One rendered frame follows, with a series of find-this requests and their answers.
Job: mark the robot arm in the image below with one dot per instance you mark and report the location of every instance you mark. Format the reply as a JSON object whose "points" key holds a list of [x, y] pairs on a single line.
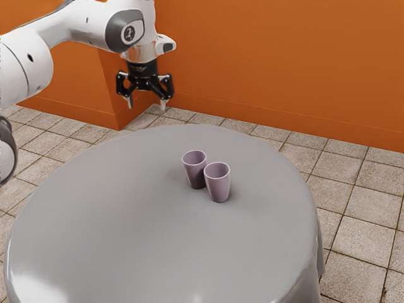
{"points": [[79, 25]]}

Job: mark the purple cup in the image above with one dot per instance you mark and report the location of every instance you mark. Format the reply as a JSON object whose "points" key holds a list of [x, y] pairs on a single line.
{"points": [[195, 170], [217, 183]]}

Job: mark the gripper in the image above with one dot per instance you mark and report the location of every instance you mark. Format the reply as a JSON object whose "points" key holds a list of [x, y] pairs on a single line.
{"points": [[142, 75]]}

